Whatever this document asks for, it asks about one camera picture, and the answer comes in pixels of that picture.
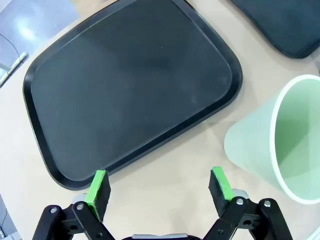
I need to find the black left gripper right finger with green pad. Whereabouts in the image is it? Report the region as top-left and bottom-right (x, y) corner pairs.
(202, 166), (293, 240)

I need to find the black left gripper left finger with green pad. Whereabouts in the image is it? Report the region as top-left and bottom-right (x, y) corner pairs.
(31, 169), (118, 240)

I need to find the pale green plastic cup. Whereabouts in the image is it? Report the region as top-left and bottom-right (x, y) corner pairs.
(223, 74), (320, 205)

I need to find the large black plastic tray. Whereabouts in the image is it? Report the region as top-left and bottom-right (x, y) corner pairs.
(22, 0), (244, 191)

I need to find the white power strip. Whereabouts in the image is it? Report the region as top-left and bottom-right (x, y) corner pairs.
(0, 51), (29, 88)

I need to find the thin black floor cable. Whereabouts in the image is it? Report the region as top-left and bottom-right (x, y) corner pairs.
(0, 33), (21, 61)

